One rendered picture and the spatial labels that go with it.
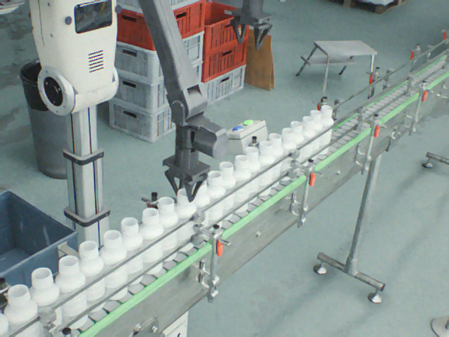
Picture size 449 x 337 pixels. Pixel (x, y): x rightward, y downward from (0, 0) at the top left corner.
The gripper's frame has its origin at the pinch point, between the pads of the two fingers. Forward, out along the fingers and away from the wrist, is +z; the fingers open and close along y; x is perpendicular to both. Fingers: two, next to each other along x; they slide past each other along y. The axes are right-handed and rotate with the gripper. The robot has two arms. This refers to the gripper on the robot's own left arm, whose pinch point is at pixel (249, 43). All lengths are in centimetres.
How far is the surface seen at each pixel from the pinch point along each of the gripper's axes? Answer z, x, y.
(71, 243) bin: 48, 58, 13
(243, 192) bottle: 32.2, 23.1, -18.7
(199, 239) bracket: 35, 45, -22
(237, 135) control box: 28.1, 3.4, -1.3
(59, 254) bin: 49, 62, 13
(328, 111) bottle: 23.5, -24.9, -17.1
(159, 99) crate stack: 109, -130, 158
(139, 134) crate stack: 136, -121, 168
